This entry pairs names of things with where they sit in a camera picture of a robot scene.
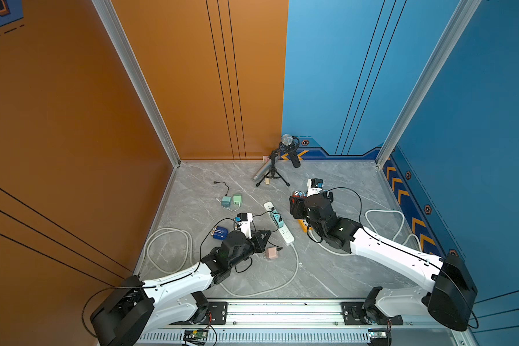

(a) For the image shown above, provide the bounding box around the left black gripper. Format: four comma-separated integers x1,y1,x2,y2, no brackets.
227,229,271,271

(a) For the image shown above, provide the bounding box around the yellow power strip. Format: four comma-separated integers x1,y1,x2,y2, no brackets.
298,219,309,233

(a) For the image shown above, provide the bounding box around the pink charger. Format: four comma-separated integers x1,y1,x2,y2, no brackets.
265,247,279,260

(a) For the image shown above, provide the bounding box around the white usb cable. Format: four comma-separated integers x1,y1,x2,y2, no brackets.
215,198,242,213

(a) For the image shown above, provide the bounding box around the light green charger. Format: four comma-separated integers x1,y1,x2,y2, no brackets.
232,194,242,206

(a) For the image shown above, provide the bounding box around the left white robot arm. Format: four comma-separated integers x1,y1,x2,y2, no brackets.
89,230,271,345

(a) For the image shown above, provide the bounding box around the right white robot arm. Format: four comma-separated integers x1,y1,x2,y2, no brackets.
289,192,478,332

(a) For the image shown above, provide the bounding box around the teal charger lower white strip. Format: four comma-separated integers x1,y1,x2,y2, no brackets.
273,217,284,228

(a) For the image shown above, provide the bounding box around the white power strip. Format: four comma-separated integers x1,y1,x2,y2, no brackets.
264,202,295,246

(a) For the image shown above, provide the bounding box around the black tripod stand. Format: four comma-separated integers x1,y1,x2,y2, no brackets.
255,148,291,187

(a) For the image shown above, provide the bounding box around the yellow strip white cable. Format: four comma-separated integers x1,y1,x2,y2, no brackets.
306,209,422,257

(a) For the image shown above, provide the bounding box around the white strip power cable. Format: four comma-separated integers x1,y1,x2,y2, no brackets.
142,227,301,299

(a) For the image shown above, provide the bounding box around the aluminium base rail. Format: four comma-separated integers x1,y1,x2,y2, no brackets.
97,297,477,346

